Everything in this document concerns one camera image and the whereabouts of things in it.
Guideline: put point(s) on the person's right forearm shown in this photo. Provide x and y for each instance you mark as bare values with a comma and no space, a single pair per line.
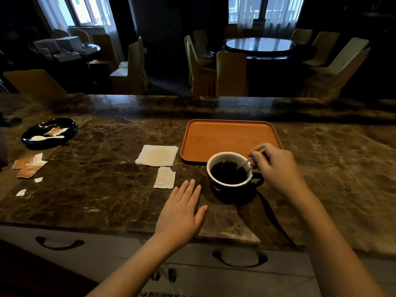
334,244

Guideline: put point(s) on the person's right hand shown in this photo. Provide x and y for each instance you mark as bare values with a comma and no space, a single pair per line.
278,170

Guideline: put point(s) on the torn white sugar packet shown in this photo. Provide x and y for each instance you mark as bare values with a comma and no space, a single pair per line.
164,177

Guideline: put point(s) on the black coffee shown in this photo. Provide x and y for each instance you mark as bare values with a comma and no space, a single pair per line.
227,173

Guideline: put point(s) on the orange wooden tray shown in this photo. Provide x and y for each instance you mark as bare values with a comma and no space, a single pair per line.
222,139

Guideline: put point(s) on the dark round dining table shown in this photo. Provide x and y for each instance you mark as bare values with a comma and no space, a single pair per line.
216,54

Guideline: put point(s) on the black oval plate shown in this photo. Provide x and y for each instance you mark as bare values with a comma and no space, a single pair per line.
37,128

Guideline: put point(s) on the person's left middle finger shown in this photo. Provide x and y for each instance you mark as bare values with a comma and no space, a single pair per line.
188,192

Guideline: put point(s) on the thin wooden stir stick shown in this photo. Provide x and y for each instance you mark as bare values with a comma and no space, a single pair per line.
244,163

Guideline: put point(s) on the white box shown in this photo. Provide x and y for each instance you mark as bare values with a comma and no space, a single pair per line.
45,46
66,56
68,43

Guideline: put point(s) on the person's left hand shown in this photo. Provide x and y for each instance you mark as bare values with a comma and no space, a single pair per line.
178,219

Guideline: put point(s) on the person's left little finger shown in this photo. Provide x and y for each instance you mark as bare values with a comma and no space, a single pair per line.
172,197

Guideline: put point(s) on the person's right thumb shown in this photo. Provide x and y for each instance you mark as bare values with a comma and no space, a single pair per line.
258,162

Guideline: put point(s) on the window with white sheer curtain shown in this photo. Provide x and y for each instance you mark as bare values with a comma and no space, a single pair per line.
82,10
278,10

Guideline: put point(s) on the person's left forearm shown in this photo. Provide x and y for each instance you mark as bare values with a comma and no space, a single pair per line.
126,270

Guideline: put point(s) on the white folded napkin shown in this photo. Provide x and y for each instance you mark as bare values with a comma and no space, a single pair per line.
156,155

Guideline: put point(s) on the white plastic spoon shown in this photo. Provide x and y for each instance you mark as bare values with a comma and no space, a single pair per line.
46,138

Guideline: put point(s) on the group of beige dining chairs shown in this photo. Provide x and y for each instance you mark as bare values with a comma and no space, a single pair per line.
230,74

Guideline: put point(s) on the small torn orange packet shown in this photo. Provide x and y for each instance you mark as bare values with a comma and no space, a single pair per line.
54,132

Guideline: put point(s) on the person's left thumb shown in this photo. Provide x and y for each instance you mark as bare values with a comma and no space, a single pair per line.
201,214

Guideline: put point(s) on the round glass turntable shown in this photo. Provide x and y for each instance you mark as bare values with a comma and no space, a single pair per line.
260,44

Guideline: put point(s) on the yellow covered chair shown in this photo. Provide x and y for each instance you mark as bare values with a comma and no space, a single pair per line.
34,81
131,71
103,49

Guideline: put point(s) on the black cup white inside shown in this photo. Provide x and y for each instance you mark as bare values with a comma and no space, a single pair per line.
213,159

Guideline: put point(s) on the white cabinet front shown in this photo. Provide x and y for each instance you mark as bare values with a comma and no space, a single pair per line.
99,256

